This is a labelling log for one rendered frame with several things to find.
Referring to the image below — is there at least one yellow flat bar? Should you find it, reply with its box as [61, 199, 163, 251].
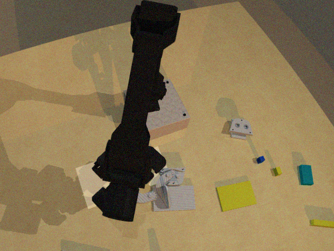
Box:
[311, 219, 334, 228]

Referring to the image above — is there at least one small blue block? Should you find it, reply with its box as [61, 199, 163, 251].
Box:
[256, 156, 265, 164]

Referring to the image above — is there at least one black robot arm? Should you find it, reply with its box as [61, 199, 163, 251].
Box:
[92, 0, 181, 222]

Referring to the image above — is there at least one small yellow block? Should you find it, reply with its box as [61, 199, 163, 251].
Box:
[273, 167, 282, 176]

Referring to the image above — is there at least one teal rectangular block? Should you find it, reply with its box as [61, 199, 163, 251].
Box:
[299, 165, 314, 185]

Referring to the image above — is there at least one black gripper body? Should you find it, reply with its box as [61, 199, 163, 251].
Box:
[92, 146, 166, 212]

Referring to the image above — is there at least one yellow flat rectangular plate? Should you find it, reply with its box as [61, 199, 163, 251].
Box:
[216, 180, 257, 212]

